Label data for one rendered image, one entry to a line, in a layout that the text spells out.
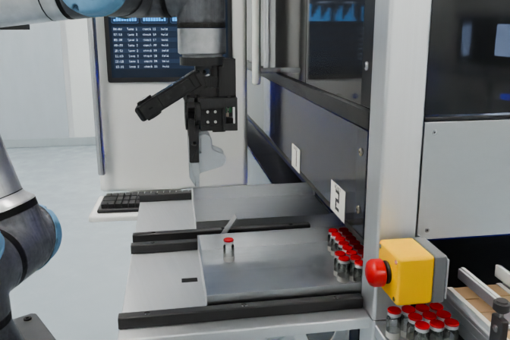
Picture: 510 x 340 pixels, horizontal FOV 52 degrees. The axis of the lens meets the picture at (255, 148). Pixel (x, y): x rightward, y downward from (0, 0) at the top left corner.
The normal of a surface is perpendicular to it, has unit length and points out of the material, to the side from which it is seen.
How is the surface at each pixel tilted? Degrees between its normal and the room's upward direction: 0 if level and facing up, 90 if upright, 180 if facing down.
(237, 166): 90
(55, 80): 90
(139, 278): 0
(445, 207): 90
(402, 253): 0
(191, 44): 90
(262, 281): 0
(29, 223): 73
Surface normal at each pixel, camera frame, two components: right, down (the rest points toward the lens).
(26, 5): -0.10, 0.64
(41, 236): 0.94, -0.27
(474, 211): 0.16, 0.22
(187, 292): 0.00, -0.97
